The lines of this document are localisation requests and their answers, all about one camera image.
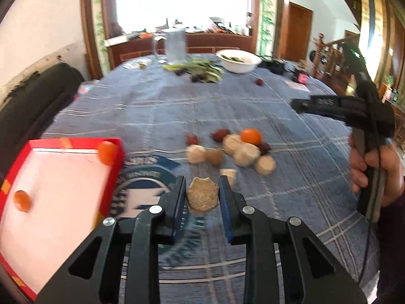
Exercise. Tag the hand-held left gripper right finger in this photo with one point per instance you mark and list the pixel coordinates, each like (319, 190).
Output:
(225, 205)

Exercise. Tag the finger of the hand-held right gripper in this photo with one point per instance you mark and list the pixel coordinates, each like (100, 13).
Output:
(326, 106)

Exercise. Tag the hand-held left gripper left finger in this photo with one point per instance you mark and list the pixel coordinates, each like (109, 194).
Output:
(178, 202)

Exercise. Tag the brown longan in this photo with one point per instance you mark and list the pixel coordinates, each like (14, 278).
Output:
(215, 157)

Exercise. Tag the orange tangerine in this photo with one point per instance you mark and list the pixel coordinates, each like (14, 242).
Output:
(107, 153)
(251, 136)
(22, 200)

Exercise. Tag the red cardboard box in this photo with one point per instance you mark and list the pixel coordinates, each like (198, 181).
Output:
(63, 196)

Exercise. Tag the person's right forearm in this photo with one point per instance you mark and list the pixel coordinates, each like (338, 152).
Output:
(392, 247)

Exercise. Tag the person's right hand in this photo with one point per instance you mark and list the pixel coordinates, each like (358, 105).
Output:
(394, 177)

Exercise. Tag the dark jar with red label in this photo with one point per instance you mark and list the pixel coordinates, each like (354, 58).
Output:
(300, 75)

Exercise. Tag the wooden stair railing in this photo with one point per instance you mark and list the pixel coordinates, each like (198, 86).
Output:
(320, 53)

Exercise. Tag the black device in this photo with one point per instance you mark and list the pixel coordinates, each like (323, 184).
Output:
(275, 66)

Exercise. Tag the wooden door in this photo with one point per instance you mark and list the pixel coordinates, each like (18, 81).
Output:
(299, 31)

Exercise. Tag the white bowl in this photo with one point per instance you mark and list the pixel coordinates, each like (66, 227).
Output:
(240, 66)

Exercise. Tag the blue plaid tablecloth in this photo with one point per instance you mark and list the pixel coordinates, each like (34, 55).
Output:
(158, 107)

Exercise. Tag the wooden glass partition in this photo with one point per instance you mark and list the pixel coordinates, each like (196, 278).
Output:
(218, 42)

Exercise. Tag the dark jujube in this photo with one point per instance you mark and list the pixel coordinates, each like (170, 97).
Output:
(180, 72)
(197, 77)

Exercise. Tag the green vegetable leaves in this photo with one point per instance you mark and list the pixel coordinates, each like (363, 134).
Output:
(199, 67)

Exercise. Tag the clear plastic bag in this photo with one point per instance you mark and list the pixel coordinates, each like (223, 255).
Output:
(83, 88)

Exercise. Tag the clear glass pitcher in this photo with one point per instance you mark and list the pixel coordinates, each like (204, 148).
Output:
(175, 47)

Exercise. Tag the white flat box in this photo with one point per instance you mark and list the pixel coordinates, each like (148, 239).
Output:
(117, 40)

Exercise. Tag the black sofa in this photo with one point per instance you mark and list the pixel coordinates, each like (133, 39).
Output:
(31, 107)

